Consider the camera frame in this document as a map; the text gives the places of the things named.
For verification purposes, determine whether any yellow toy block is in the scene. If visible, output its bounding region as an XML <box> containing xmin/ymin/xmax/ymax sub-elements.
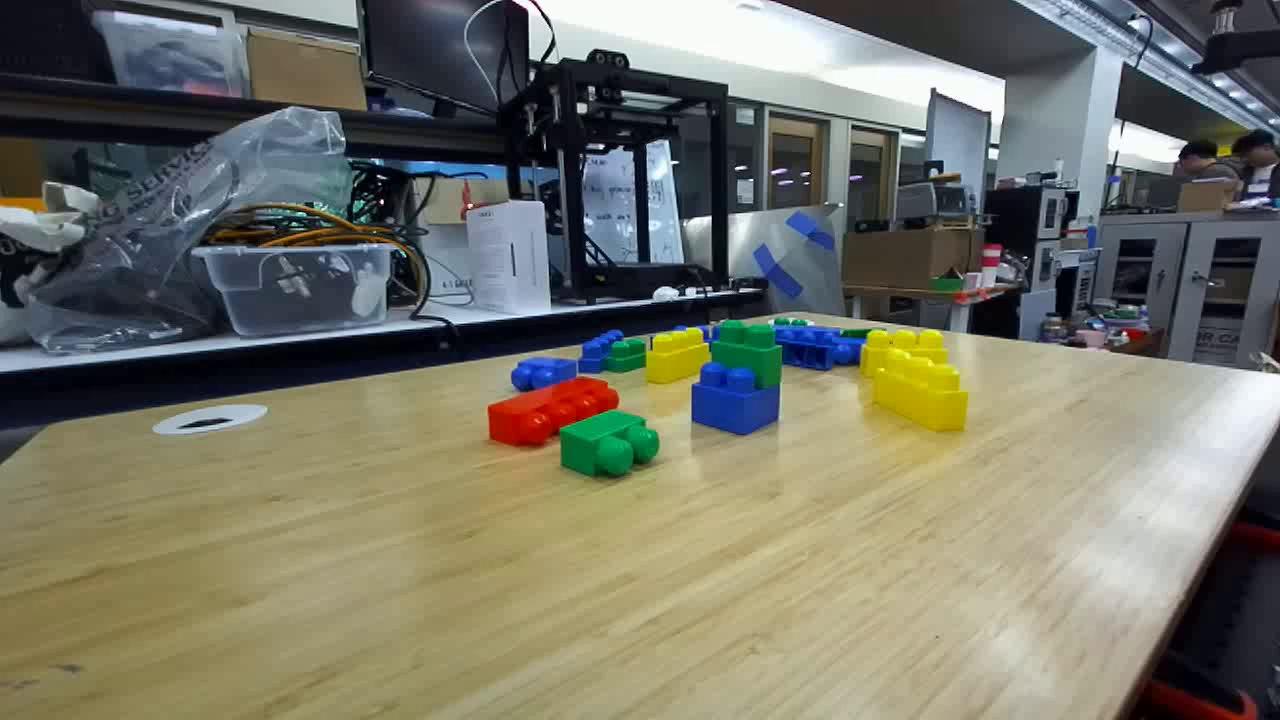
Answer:
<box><xmin>643</xmin><ymin>323</ymin><xmax>718</xmax><ymax>389</ymax></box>
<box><xmin>858</xmin><ymin>323</ymin><xmax>951</xmax><ymax>385</ymax></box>
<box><xmin>872</xmin><ymin>347</ymin><xmax>974</xmax><ymax>436</ymax></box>

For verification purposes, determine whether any blue wide toy block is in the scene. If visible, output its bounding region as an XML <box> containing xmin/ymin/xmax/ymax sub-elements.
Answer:
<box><xmin>578</xmin><ymin>329</ymin><xmax>628</xmax><ymax>376</ymax></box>

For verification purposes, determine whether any blue square toy block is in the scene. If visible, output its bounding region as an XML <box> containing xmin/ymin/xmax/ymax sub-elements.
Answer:
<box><xmin>689</xmin><ymin>361</ymin><xmax>783</xmax><ymax>438</ymax></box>

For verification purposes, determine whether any red toy block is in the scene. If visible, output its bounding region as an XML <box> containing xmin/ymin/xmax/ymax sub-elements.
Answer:
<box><xmin>486</xmin><ymin>376</ymin><xmax>625</xmax><ymax>453</ymax></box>

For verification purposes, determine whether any white cardboard box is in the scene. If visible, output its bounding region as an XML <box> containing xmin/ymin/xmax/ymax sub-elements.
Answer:
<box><xmin>465</xmin><ymin>197</ymin><xmax>556</xmax><ymax>321</ymax></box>

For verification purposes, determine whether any white board with blue tape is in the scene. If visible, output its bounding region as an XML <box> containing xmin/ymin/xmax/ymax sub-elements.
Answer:
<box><xmin>680</xmin><ymin>200</ymin><xmax>852</xmax><ymax>321</ymax></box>

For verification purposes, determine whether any long lab workbench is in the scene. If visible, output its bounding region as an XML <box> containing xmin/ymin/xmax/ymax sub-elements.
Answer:
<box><xmin>0</xmin><ymin>279</ymin><xmax>773</xmax><ymax>432</ymax></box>

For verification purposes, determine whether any clear plastic bin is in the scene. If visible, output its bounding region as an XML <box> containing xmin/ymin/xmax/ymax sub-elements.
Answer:
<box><xmin>194</xmin><ymin>241</ymin><xmax>400</xmax><ymax>340</ymax></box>

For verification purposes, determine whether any black monitor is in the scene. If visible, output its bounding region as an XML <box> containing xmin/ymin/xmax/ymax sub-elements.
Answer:
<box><xmin>358</xmin><ymin>0</ymin><xmax>538</xmax><ymax>124</ymax></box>

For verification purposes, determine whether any white standing panel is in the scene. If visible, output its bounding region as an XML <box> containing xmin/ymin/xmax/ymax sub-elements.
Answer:
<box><xmin>923</xmin><ymin>86</ymin><xmax>999</xmax><ymax>223</ymax></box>

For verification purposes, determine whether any black machine cabinet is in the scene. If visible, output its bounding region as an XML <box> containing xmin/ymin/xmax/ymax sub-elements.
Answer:
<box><xmin>983</xmin><ymin>181</ymin><xmax>1076</xmax><ymax>291</ymax></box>

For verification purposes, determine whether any clear plastic bag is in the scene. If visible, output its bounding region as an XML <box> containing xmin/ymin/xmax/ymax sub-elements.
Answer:
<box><xmin>21</xmin><ymin>103</ymin><xmax>358</xmax><ymax>357</ymax></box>

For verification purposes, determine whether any grey cabinet with doors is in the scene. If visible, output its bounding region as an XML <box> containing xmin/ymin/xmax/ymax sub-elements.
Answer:
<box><xmin>1093</xmin><ymin>209</ymin><xmax>1280</xmax><ymax>372</ymax></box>

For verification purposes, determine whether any clear storage container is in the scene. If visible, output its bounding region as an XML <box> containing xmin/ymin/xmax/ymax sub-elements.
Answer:
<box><xmin>90</xmin><ymin>2</ymin><xmax>256</xmax><ymax>98</ymax></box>

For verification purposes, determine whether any small brown cardboard box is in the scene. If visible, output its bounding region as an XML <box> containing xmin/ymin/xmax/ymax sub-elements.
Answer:
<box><xmin>1171</xmin><ymin>174</ymin><xmax>1250</xmax><ymax>217</ymax></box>

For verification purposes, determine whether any white VR headset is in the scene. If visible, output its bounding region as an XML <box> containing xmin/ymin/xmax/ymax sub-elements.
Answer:
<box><xmin>0</xmin><ymin>174</ymin><xmax>92</xmax><ymax>291</ymax></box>

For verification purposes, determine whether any black ceiling fixture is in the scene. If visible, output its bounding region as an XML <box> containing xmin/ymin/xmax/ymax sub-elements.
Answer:
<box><xmin>1187</xmin><ymin>0</ymin><xmax>1280</xmax><ymax>79</ymax></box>

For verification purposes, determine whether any black frame 3D printer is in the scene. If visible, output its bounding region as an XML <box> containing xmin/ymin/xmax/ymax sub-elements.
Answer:
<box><xmin>502</xmin><ymin>47</ymin><xmax>736</xmax><ymax>305</ymax></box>

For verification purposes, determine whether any yellow cable coil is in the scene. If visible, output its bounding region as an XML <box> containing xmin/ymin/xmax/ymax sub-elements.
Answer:
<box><xmin>204</xmin><ymin>197</ymin><xmax>436</xmax><ymax>321</ymax></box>

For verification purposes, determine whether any white round cable grommet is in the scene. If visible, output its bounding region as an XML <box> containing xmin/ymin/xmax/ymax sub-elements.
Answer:
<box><xmin>147</xmin><ymin>398</ymin><xmax>271</xmax><ymax>438</ymax></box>

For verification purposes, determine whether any black wall shelf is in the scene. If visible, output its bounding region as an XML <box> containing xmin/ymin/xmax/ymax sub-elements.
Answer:
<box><xmin>0</xmin><ymin>68</ymin><xmax>515</xmax><ymax>155</ymax></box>

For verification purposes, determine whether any red stool rail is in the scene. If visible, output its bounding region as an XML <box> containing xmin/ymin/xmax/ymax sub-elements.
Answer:
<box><xmin>1142</xmin><ymin>675</ymin><xmax>1266</xmax><ymax>720</ymax></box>
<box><xmin>1226</xmin><ymin>514</ymin><xmax>1280</xmax><ymax>558</ymax></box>

